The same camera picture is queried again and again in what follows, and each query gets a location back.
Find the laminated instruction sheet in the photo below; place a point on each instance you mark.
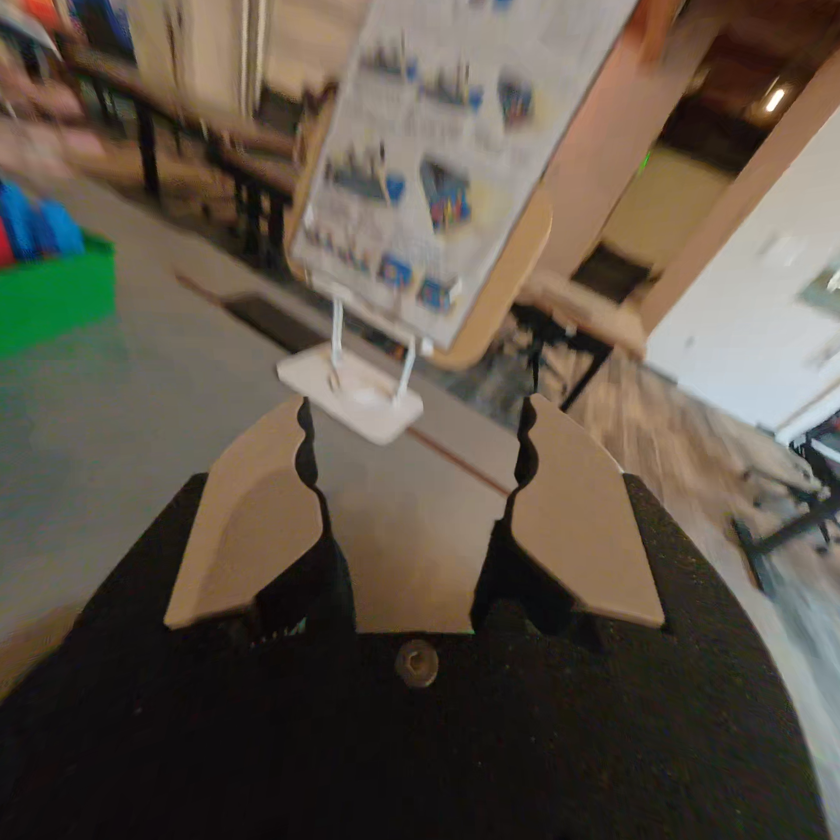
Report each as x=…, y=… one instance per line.
x=446, y=164

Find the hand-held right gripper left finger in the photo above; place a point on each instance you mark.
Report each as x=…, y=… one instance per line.
x=249, y=525

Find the wooden desk black legs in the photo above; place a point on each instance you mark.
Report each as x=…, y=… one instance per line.
x=197, y=131
x=590, y=315

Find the instruction poster board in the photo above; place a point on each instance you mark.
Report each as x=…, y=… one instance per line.
x=512, y=275

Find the green plastic bin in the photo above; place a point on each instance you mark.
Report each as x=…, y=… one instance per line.
x=59, y=302

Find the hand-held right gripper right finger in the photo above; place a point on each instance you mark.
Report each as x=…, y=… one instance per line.
x=577, y=525

